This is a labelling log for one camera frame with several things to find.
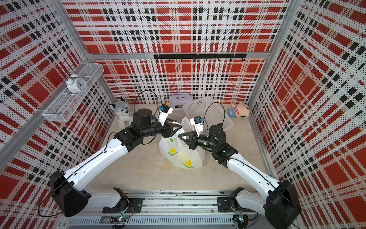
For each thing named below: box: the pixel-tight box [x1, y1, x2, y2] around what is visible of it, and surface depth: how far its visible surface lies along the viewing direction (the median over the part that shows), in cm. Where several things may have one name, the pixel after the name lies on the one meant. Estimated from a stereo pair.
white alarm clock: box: [65, 73, 88, 94], surface depth 73 cm
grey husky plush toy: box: [109, 96, 134, 129], surface depth 98 cm
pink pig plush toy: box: [227, 102, 251, 118], surface depth 110 cm
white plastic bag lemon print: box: [158, 115, 205, 169], surface depth 80 cm
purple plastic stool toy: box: [168, 93, 194, 111], surface depth 114 cm
